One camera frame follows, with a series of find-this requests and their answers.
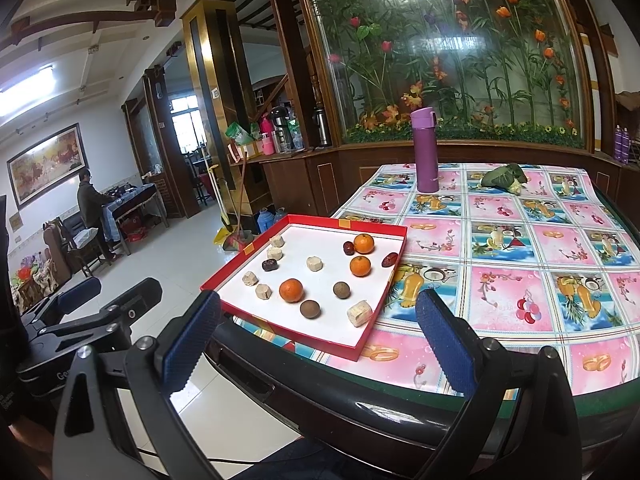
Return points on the dark date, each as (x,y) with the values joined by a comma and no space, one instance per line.
(270,265)

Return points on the beige cake piece top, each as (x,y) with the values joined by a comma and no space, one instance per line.
(277,241)

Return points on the orange tangerine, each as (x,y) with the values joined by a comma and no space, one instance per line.
(363,243)
(291,291)
(360,266)

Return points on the framed wall painting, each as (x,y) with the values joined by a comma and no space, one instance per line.
(46,164)

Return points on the purple thermos bottle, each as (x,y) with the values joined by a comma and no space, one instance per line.
(424,124)

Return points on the small brown round fruit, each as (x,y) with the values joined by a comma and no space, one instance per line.
(310,309)

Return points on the purple spray bottles pair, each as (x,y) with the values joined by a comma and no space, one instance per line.
(621,145)

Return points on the beige cake piece front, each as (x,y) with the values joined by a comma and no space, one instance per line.
(360,313)

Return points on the red gift box tray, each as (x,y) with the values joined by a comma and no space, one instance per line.
(306,236)

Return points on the beige cake piece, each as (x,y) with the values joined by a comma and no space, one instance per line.
(263,291)
(277,241)
(314,263)
(274,253)
(250,279)
(360,313)

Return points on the fruit pattern tablecloth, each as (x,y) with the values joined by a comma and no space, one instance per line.
(549,267)

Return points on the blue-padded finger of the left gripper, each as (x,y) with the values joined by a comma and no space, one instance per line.
(52,309)

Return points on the glass flower display panel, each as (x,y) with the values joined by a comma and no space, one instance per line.
(497,70)

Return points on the person in dark clothes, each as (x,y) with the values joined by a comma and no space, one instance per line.
(90,204)

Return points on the green leafy cabbage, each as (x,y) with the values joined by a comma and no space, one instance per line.
(508,178)

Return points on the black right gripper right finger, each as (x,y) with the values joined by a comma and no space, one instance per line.
(518,419)

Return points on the wooden side cabinet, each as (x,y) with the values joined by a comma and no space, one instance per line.
(314,182)

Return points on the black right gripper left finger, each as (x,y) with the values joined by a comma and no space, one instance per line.
(92,437)

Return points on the red date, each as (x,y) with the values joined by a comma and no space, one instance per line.
(348,248)
(389,260)

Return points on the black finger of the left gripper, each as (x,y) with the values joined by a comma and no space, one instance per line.
(111,324)

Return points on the pink bottle on cabinet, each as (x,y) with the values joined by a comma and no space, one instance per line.
(266,131)

